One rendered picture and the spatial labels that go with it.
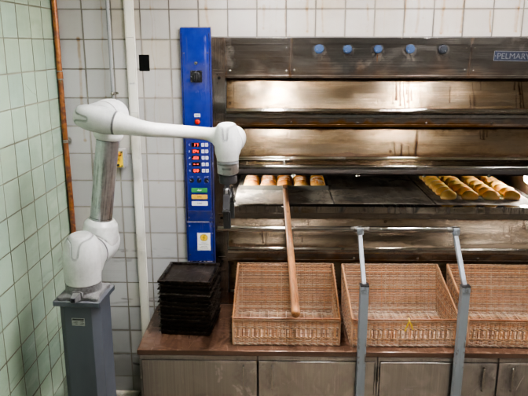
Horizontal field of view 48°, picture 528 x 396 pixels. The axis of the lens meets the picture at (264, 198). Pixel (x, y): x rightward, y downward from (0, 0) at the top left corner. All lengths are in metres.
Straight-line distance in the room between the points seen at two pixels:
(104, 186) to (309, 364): 1.34
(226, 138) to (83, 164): 1.28
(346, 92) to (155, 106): 1.04
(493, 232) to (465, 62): 0.97
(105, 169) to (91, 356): 0.82
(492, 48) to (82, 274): 2.35
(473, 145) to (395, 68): 0.60
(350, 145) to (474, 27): 0.88
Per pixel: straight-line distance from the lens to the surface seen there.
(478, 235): 3.61
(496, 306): 3.69
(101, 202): 2.79
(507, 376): 3.37
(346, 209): 3.40
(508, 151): 3.53
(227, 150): 2.41
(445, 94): 3.40
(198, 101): 3.26
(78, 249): 2.65
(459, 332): 3.11
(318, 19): 3.26
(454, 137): 3.45
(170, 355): 3.16
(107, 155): 2.73
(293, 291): 2.19
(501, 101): 3.48
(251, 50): 3.27
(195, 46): 3.25
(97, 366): 2.83
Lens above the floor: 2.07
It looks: 14 degrees down
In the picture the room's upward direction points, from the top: straight up
